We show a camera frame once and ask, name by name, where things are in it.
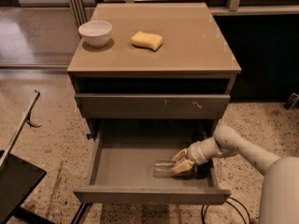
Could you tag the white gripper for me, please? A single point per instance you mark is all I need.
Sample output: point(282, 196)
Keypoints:
point(195, 153)

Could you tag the clear plastic water bottle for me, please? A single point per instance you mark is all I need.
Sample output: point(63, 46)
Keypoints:
point(164, 169)

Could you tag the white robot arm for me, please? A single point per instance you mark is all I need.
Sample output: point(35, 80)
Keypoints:
point(280, 191)

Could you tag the open grey middle drawer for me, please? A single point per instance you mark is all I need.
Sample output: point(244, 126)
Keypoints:
point(121, 171)

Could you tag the grey drawer cabinet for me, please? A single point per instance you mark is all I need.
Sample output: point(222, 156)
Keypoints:
point(193, 59)

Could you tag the closed grey upper drawer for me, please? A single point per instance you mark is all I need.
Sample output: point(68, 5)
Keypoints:
point(152, 106)

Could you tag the small dark floor object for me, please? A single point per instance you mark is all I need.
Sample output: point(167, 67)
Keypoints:
point(292, 101)

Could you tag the yellow sponge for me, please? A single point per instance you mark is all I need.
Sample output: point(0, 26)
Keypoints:
point(147, 41)

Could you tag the white ceramic bowl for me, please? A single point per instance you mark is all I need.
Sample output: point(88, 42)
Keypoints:
point(96, 33)

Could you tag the grey metal bar with hook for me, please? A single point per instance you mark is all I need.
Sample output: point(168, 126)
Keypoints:
point(26, 119)

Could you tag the black tilted panel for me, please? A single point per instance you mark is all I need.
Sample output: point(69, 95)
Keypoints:
point(18, 179)

